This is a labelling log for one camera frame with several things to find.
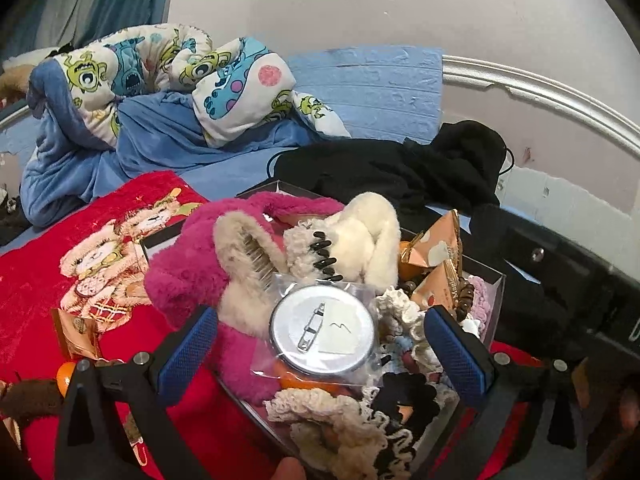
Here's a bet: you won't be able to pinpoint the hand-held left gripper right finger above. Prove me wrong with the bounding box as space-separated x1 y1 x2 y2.
411 305 588 480

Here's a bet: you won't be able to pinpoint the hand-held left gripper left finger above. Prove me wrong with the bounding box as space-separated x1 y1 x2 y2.
54 305 221 480

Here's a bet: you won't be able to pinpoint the clear plastic tray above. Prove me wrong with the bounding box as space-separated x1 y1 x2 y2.
140 177 507 471

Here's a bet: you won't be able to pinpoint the round silver badge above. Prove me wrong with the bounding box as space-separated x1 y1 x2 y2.
250 275 383 386

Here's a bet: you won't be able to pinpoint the brown fuzzy scrunchie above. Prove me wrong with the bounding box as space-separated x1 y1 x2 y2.
0 377 63 421

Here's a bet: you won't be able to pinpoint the person's left hand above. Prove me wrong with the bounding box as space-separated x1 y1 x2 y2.
272 457 307 480

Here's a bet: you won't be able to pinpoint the light blue scrunchie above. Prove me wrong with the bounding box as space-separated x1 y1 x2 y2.
385 335 426 376

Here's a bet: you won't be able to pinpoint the orange snack packet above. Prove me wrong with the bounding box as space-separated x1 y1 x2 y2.
50 307 126 366
410 260 463 318
400 209 461 267

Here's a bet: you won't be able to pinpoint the pink scrunchie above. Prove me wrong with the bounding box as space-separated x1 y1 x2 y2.
465 275 496 326

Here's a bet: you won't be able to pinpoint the white crochet scrunchie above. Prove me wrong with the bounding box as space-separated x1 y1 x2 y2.
375 290 426 341

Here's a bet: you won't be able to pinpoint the black and white lace scrunchie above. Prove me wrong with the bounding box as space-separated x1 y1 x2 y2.
360 410 431 480

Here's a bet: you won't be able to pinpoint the pink plush headband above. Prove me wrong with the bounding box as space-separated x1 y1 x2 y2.
144 191 346 406

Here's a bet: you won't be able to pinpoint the beige fuzzy hair clip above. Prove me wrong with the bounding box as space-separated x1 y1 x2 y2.
212 211 296 333

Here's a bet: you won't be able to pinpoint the cream crochet scrunchie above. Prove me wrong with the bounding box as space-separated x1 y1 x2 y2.
264 387 381 461

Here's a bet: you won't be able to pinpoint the cream fuzzy hair claw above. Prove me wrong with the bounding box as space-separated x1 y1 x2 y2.
282 192 403 293

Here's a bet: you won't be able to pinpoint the sherpa hair claw black teeth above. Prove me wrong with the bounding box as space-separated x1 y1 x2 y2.
282 222 343 281

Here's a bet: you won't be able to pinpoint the red bear printed blanket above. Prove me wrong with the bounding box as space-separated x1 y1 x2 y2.
0 170 546 480

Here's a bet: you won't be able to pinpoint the black knit garment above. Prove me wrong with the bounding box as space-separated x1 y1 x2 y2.
267 120 516 216

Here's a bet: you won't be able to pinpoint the black lace garment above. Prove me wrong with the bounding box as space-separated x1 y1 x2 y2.
0 187 26 246

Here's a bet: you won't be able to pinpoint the blue bed sheet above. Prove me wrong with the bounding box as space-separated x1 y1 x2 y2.
0 60 476 261

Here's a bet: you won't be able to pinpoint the white moulded headboard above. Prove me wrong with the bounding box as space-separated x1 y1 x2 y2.
442 55 640 156

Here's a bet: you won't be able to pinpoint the cartoon monster printed blanket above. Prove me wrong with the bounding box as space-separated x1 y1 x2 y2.
27 24 351 151

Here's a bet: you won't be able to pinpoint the brown plush toy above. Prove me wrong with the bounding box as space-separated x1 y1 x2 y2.
0 67 31 101

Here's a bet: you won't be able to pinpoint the white plush pillow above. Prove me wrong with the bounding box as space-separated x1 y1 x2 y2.
2 47 58 72

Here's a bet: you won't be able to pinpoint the blue curtain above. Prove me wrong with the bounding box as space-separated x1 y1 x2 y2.
0 0 178 56

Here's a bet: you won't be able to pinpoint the wooden bead bracelet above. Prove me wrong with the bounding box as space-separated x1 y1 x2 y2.
395 280 476 323

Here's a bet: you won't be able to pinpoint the blue foam wall panel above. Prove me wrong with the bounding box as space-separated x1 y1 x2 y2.
285 46 445 143

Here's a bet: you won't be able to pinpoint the metal bed rail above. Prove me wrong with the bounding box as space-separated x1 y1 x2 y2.
0 100 31 128

